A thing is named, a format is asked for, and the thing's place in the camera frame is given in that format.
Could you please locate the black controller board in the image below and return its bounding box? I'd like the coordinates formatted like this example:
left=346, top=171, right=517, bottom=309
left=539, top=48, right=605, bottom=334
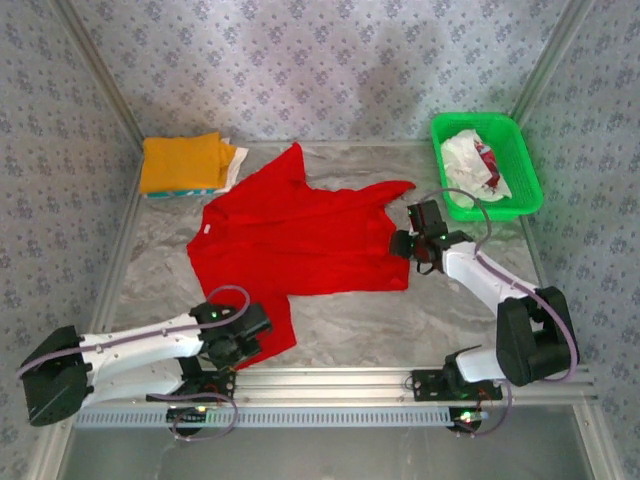
left=166, top=405, right=210, bottom=435
left=448, top=407, right=490, bottom=435

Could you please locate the plain white t-shirt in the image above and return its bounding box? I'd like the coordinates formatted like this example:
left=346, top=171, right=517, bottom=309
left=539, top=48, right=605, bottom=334
left=439, top=128, right=489, bottom=211

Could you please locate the white t-shirt with red print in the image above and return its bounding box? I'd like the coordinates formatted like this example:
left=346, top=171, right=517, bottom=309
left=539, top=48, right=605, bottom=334
left=472, top=139, right=514, bottom=204

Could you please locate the green plastic basket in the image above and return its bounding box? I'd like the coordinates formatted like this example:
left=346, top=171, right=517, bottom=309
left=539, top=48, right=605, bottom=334
left=430, top=112, right=545, bottom=224

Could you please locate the folded teal t-shirt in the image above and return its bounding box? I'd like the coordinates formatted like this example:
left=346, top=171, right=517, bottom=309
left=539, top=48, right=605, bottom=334
left=144, top=187, right=221, bottom=200

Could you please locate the folded white t-shirt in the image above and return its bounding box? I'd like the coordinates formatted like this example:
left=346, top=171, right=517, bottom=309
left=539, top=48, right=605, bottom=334
left=219, top=137, right=250, bottom=194

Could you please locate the folded yellow t-shirt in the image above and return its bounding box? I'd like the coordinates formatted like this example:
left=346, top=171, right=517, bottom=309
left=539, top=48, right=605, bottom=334
left=139, top=131, right=236, bottom=195

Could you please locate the right black wrist camera box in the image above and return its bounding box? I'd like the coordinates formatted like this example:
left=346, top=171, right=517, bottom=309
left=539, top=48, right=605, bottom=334
left=407, top=199, right=449, bottom=236

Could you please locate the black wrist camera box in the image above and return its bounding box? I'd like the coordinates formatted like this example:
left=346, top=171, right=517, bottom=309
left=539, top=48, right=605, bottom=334
left=232, top=302, right=274, bottom=346
left=407, top=199, right=449, bottom=236

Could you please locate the left black wrist camera box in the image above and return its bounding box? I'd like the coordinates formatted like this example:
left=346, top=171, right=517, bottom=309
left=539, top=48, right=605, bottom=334
left=232, top=302, right=274, bottom=346

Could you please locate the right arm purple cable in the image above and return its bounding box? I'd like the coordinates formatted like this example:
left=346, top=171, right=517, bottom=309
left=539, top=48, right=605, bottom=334
left=417, top=188, right=580, bottom=384

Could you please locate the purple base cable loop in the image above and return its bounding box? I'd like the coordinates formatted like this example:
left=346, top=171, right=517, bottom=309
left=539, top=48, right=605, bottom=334
left=457, top=378, right=515, bottom=439
left=169, top=392, right=242, bottom=444

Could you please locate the grey slotted cable duct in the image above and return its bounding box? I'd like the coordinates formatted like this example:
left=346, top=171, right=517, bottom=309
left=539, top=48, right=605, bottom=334
left=74, top=407, right=454, bottom=429

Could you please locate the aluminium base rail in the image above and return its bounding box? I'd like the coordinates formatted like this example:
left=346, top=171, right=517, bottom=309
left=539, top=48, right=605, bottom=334
left=54, top=367, right=599, bottom=406

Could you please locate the aluminium frame post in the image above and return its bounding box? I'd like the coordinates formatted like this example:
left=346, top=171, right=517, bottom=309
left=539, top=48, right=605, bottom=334
left=509, top=0, right=596, bottom=126
left=49, top=0, right=146, bottom=146

